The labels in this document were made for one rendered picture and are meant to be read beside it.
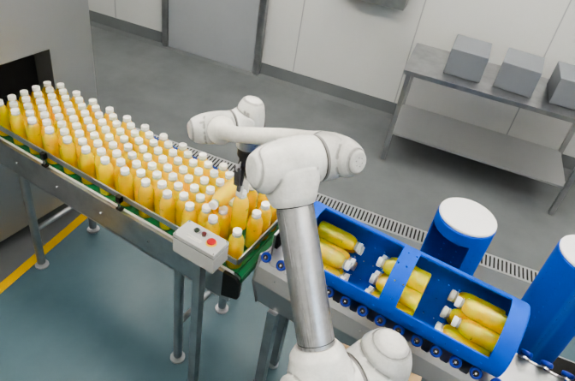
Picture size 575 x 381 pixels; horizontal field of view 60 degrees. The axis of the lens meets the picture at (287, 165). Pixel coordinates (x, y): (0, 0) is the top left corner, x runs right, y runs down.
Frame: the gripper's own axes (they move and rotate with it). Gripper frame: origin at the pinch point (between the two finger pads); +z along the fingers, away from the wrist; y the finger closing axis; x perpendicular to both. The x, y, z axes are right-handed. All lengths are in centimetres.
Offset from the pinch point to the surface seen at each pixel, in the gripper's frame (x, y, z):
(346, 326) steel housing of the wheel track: -59, -7, 36
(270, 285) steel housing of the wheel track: -23.6, -7.6, 36.2
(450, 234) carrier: -80, 59, 22
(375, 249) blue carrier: -56, 19, 15
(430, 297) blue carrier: -83, 16, 22
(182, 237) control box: 7.9, -27.7, 11.9
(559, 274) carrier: -130, 73, 28
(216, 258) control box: -7.5, -26.0, 14.6
